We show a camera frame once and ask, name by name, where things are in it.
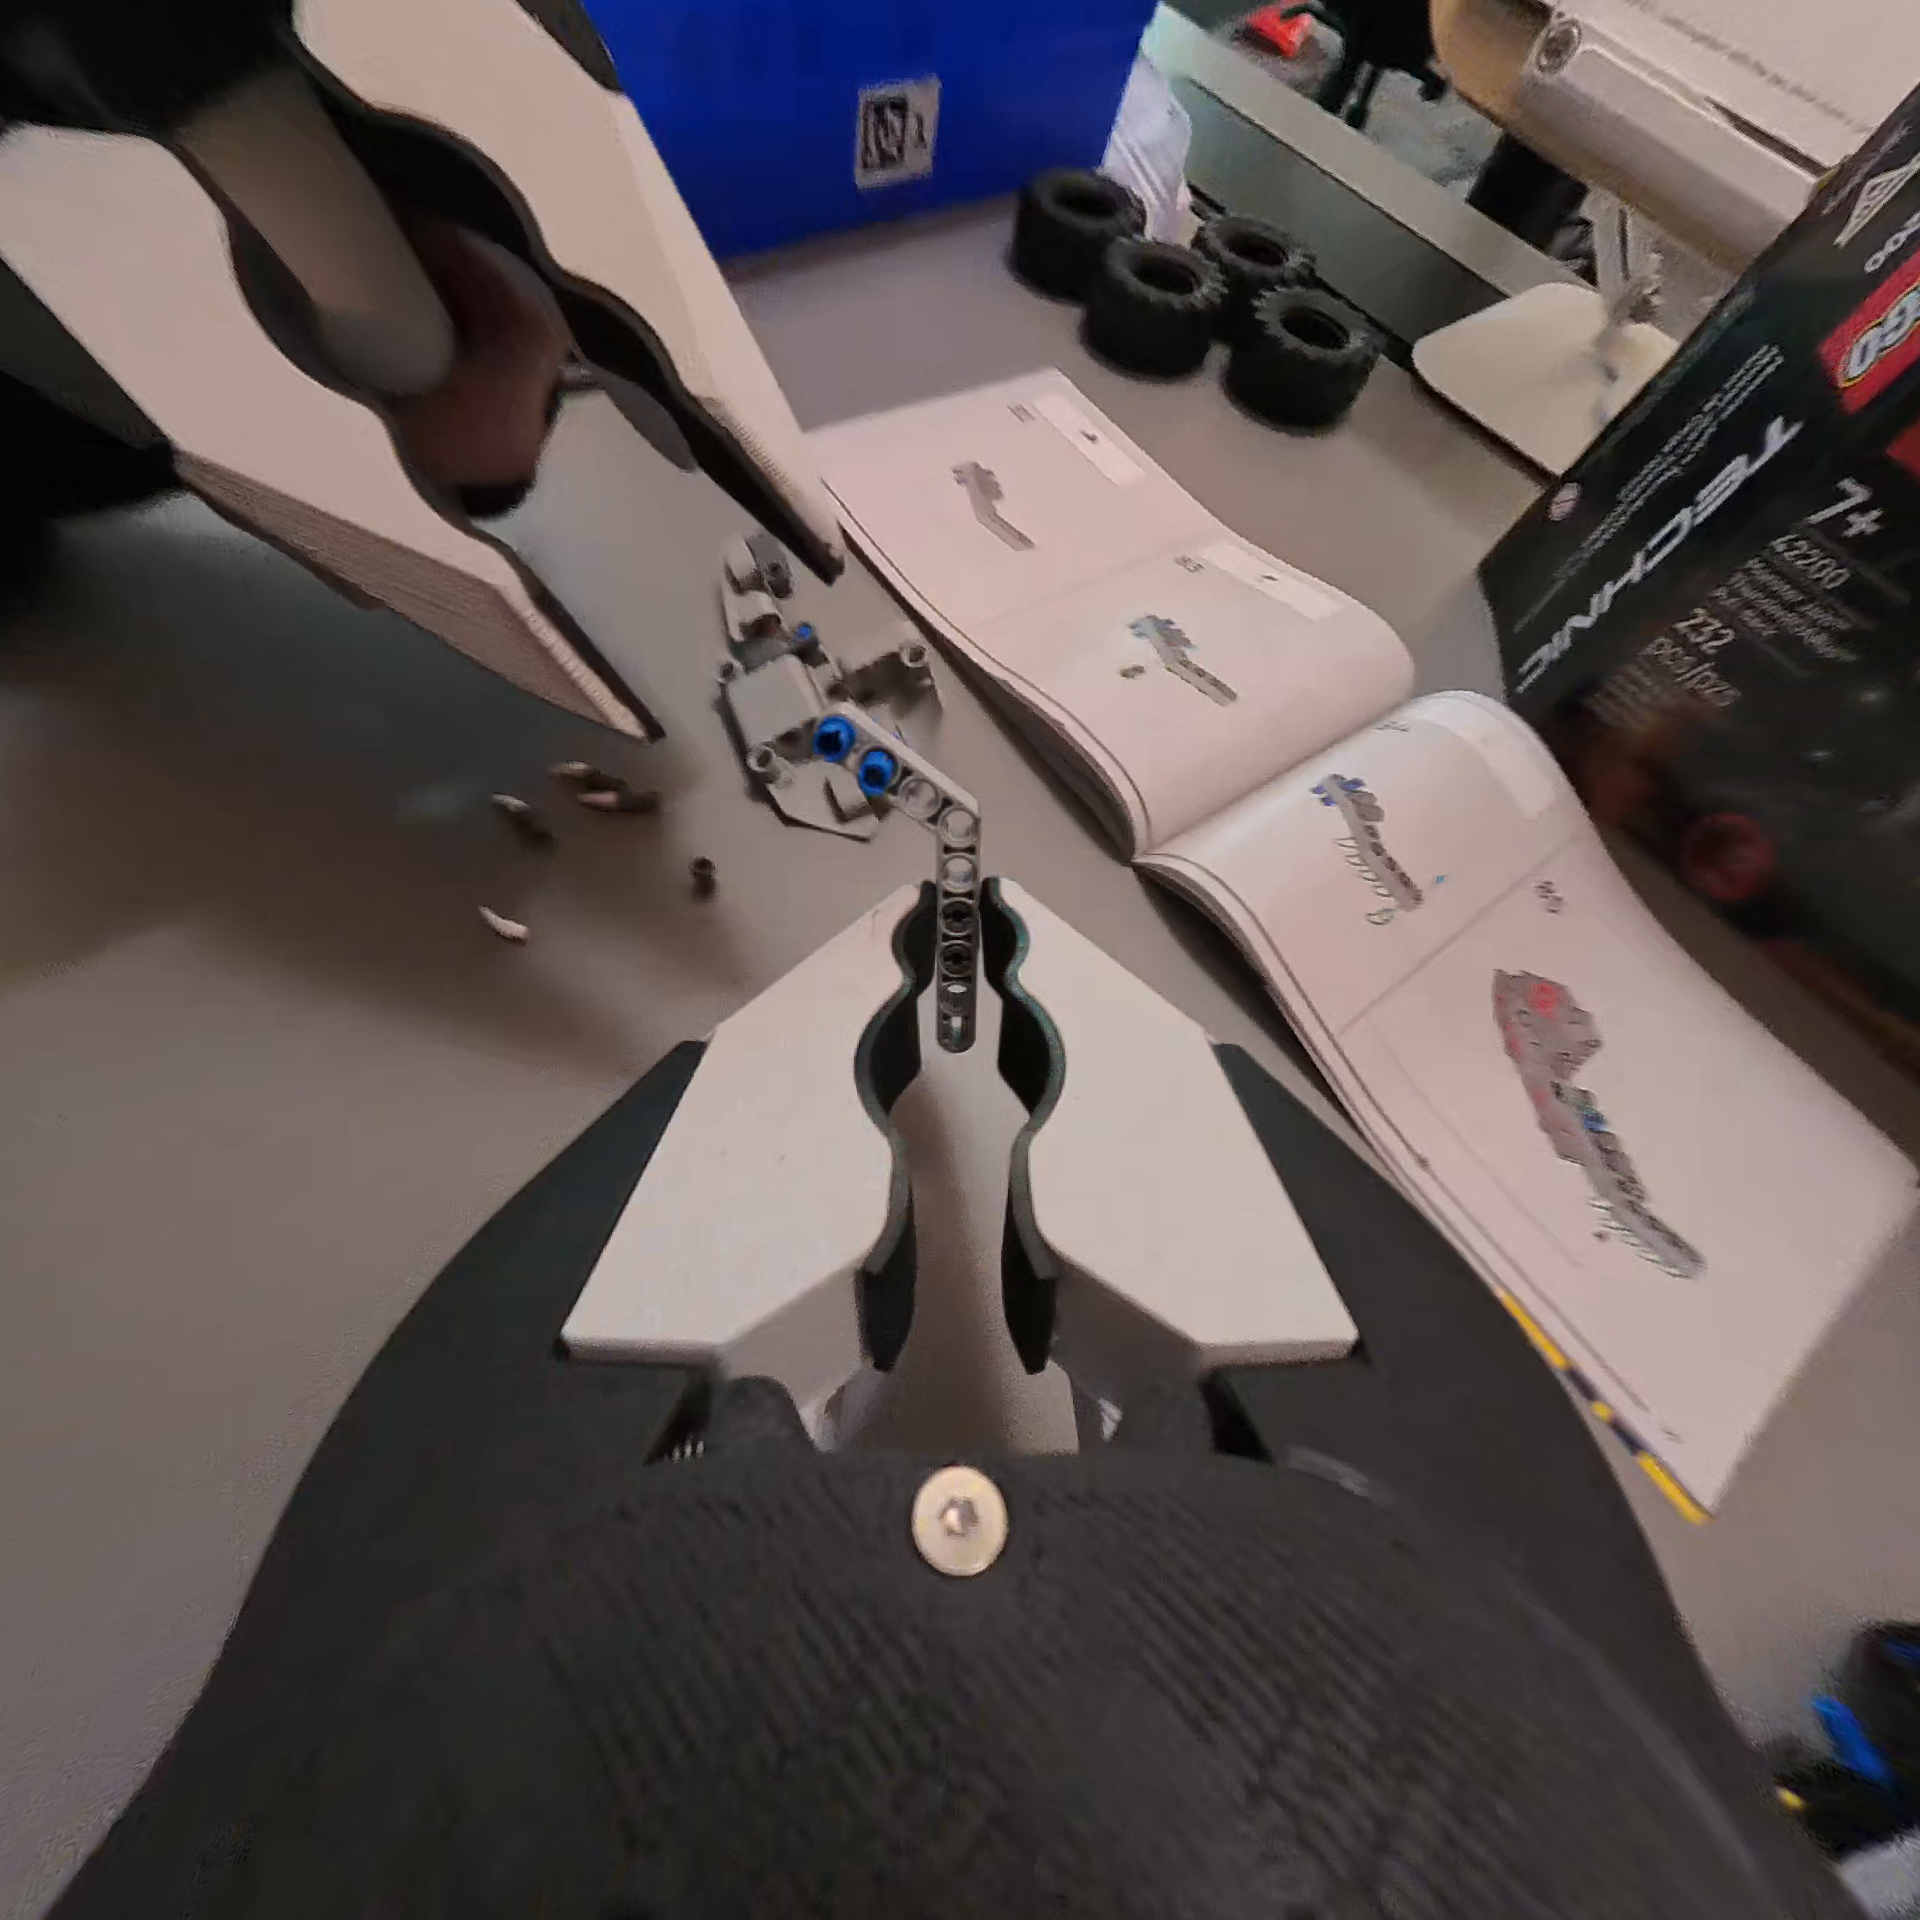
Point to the white paper sheet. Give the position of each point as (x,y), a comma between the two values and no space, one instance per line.
(1152,127)

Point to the black toy set box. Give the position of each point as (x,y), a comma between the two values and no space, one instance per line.
(1724,568)

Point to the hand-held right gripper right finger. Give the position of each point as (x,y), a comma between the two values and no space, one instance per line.
(1189,1193)

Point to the open instruction booklet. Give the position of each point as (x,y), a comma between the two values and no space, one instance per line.
(1140,602)

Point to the grey toy brick assembly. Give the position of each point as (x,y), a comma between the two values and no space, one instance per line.
(781,699)

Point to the person's left hand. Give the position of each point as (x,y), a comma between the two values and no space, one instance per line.
(493,396)

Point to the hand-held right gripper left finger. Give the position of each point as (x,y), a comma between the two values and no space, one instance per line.
(721,1193)

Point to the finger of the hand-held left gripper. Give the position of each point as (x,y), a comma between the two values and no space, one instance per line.
(601,193)
(228,434)

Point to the blue plastic bin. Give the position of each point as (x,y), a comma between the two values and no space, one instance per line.
(721,132)

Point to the grey desk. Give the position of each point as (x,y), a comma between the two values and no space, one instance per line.
(301,1126)

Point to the small grey connector pin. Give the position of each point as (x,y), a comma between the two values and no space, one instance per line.
(624,797)
(579,772)

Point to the grey bent toy beam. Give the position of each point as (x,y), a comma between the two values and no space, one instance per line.
(961,896)

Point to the red black tool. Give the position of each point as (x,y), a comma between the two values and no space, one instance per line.
(1272,25)

